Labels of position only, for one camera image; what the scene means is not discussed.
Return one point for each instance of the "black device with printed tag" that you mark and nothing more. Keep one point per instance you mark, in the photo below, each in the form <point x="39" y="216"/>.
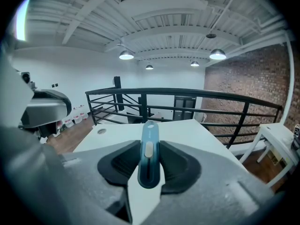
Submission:
<point x="297" y="135"/>

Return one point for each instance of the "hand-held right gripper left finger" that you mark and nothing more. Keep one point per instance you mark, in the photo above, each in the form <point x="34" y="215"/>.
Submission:
<point x="77" y="186"/>

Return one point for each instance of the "row of white jugs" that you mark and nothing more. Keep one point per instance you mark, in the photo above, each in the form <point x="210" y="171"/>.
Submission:
<point x="75" y="118"/>

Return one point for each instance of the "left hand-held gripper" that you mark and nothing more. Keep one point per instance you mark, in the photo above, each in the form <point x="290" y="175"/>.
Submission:
<point x="14" y="97"/>

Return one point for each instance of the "black double door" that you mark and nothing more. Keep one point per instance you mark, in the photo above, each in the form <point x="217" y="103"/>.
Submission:
<point x="185" y="107"/>

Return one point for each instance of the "dome pendant lamp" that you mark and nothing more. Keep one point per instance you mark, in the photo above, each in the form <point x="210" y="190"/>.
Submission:
<point x="194" y="64"/>
<point x="149" y="67"/>
<point x="126" y="54"/>
<point x="217" y="54"/>

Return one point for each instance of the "large white table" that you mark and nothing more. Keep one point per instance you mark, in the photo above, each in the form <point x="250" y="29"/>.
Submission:
<point x="187" y="135"/>

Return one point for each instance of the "black metal railing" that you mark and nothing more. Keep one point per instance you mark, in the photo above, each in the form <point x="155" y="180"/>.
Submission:
<point x="211" y="96"/>

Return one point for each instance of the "black stair post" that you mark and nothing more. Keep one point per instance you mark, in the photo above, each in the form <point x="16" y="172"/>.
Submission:
<point x="118" y="92"/>

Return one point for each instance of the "white vertical pipe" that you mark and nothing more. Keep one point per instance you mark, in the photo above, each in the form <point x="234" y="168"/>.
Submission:
<point x="289" y="78"/>

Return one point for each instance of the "blue utility knife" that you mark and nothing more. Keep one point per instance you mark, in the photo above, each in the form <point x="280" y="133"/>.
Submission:
<point x="149" y="156"/>

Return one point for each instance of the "small white table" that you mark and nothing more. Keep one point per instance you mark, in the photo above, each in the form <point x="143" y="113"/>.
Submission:
<point x="276" y="135"/>

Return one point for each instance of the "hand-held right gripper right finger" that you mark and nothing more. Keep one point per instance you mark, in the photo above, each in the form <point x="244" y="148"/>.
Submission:
<point x="211" y="191"/>

